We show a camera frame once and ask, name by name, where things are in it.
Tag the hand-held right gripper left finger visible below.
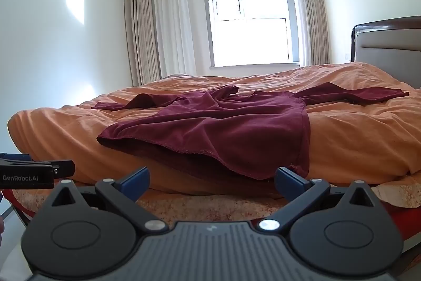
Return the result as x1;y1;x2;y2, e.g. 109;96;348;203
43;166;168;232

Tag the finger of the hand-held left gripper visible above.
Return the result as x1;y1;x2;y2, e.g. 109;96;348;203
0;152;32;161
0;160;76;177

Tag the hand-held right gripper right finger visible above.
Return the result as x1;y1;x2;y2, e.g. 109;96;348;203
259;166;382;231

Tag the maroon long-sleeve shirt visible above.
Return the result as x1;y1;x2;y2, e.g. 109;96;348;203
91;82;410;179

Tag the orange bed sheet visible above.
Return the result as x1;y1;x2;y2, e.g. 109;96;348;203
7;62;421;196

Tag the beige curtain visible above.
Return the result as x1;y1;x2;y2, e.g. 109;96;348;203
296;0;333;66
123;0;162;87

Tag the window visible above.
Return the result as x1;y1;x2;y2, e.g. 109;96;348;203
201;0;301;68

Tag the white sheer curtain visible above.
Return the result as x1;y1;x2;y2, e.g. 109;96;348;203
149;0;197;77
286;0;311;66

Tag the red bed frame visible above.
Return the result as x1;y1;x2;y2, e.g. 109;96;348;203
383;202;421;240

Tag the padded headboard with wooden frame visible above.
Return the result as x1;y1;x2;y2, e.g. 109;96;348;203
350;16;421;86

